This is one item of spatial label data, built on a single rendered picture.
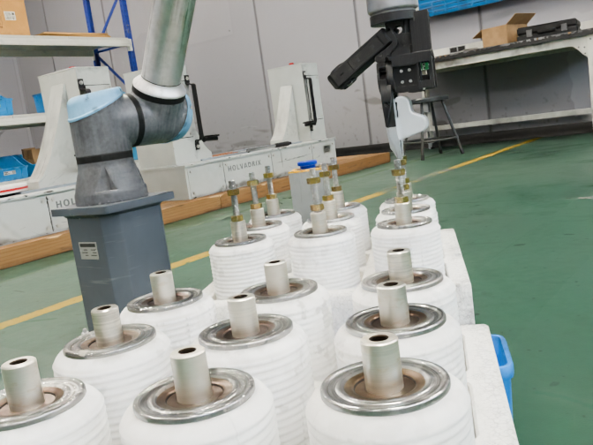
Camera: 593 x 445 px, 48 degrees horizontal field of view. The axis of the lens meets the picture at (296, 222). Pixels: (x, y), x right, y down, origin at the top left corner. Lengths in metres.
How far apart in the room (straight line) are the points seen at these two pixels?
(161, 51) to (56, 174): 1.92
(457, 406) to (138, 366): 0.26
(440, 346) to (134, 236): 0.99
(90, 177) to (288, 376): 0.97
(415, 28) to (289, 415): 0.66
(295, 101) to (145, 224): 3.34
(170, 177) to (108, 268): 2.30
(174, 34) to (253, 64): 5.97
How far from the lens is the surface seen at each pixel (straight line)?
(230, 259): 0.92
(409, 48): 1.02
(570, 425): 0.91
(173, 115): 1.48
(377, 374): 0.39
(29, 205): 3.00
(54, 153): 3.29
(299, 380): 0.52
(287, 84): 4.71
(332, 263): 0.90
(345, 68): 1.03
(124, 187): 1.40
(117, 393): 0.54
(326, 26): 6.84
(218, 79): 7.71
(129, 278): 1.39
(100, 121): 1.40
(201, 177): 3.66
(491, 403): 0.54
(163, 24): 1.41
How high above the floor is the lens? 0.41
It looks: 9 degrees down
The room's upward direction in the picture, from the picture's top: 8 degrees counter-clockwise
